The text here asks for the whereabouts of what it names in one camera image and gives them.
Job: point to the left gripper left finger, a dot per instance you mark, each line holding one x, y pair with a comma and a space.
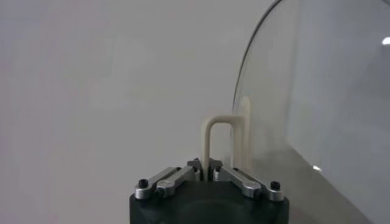
173, 181

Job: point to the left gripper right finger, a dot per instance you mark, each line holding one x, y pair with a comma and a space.
240, 181

